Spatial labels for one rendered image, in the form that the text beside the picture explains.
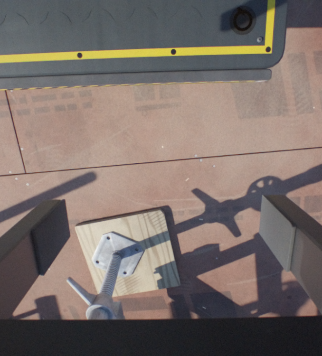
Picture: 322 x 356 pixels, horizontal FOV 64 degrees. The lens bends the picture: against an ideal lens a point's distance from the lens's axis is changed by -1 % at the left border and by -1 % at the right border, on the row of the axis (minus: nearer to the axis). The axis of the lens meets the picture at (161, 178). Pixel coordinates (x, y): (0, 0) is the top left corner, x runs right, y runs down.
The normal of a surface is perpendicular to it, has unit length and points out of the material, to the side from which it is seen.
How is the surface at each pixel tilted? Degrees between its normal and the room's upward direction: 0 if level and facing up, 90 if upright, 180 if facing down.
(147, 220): 0
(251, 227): 0
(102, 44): 0
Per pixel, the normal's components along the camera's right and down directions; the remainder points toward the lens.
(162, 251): -0.01, 0.29
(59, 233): 1.00, -0.02
